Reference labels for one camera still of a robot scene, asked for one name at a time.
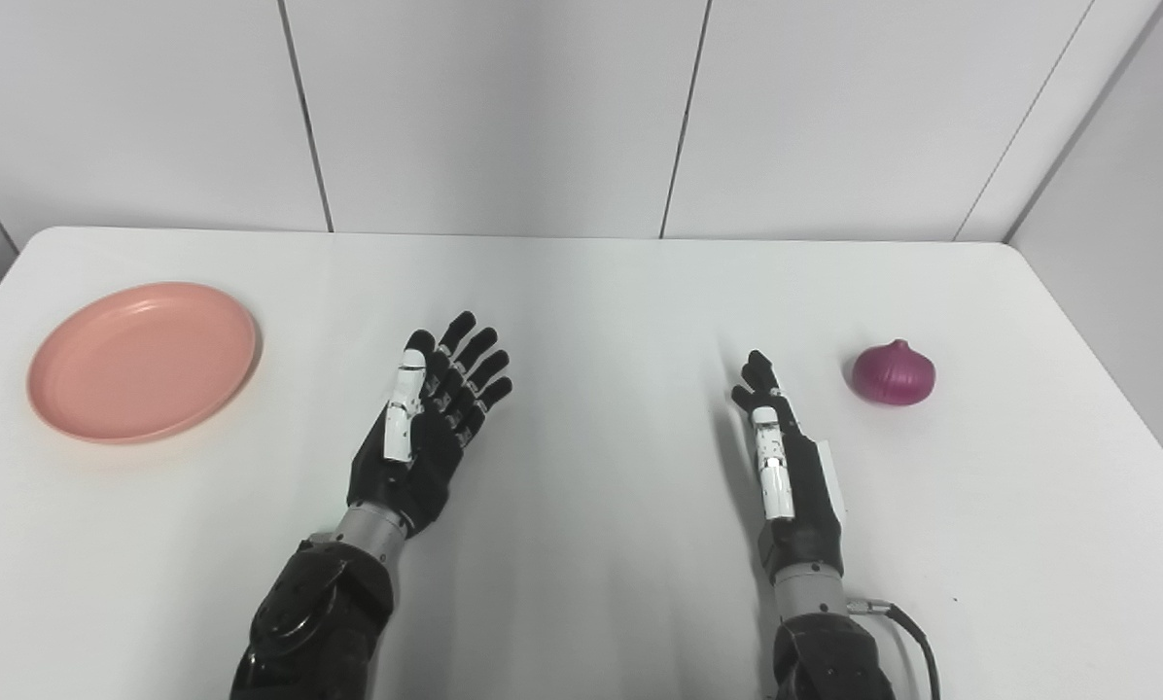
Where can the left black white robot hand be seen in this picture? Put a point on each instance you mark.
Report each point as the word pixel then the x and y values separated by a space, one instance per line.
pixel 433 437

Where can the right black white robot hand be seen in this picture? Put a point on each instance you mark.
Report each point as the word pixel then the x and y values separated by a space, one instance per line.
pixel 801 486

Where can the purple onion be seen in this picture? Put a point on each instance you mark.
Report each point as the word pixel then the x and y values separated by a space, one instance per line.
pixel 894 373

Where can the pink round plate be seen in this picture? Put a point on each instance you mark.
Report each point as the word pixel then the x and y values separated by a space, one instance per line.
pixel 142 361

